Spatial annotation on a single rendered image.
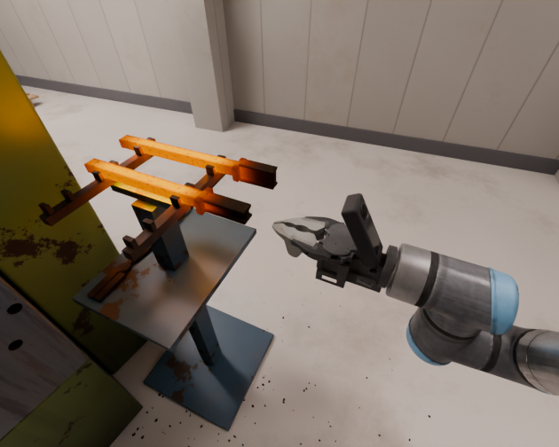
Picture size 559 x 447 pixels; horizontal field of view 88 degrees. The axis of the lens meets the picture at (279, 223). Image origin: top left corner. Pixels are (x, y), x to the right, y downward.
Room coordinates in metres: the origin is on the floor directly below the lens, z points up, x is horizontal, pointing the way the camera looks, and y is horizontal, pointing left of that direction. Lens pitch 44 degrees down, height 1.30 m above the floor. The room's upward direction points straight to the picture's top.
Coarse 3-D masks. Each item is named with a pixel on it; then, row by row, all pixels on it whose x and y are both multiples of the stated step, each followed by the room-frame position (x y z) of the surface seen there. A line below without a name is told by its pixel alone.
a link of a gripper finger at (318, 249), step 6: (294, 240) 0.33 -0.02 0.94; (300, 246) 0.32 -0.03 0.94; (306, 246) 0.32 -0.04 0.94; (318, 246) 0.32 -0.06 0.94; (306, 252) 0.31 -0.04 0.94; (312, 252) 0.30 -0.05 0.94; (318, 252) 0.30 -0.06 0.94; (324, 252) 0.30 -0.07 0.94; (312, 258) 0.30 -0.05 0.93; (318, 258) 0.30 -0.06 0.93; (324, 258) 0.30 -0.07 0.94; (330, 258) 0.30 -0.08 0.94
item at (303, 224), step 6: (276, 222) 0.38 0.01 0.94; (282, 222) 0.37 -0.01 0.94; (288, 222) 0.37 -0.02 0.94; (294, 222) 0.37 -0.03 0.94; (300, 222) 0.37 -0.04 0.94; (306, 222) 0.37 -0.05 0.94; (312, 222) 0.37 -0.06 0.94; (318, 222) 0.37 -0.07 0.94; (300, 228) 0.37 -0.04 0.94; (306, 228) 0.36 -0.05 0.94; (312, 228) 0.36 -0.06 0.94; (318, 228) 0.36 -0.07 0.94; (318, 234) 0.35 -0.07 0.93
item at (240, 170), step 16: (128, 144) 0.66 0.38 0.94; (144, 144) 0.65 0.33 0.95; (160, 144) 0.65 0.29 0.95; (176, 160) 0.60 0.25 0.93; (192, 160) 0.58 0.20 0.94; (208, 160) 0.57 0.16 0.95; (224, 160) 0.57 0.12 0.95; (240, 160) 0.56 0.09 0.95; (240, 176) 0.54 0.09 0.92; (256, 176) 0.53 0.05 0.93; (272, 176) 0.51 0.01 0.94
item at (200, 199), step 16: (96, 160) 0.57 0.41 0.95; (112, 176) 0.52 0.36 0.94; (128, 176) 0.51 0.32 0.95; (144, 176) 0.51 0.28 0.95; (160, 192) 0.47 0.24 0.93; (176, 192) 0.45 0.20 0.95; (192, 192) 0.45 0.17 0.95; (208, 192) 0.45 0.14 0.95; (208, 208) 0.43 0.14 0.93; (224, 208) 0.41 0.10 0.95; (240, 208) 0.40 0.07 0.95
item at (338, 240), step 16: (336, 224) 0.36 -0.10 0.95; (320, 240) 0.33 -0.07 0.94; (336, 240) 0.32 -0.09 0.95; (352, 240) 0.32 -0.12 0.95; (336, 256) 0.30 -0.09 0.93; (352, 256) 0.30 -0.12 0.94; (384, 256) 0.31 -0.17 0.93; (320, 272) 0.30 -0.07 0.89; (336, 272) 0.31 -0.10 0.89; (352, 272) 0.30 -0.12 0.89; (368, 272) 0.29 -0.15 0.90; (384, 272) 0.27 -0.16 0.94; (368, 288) 0.29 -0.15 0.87
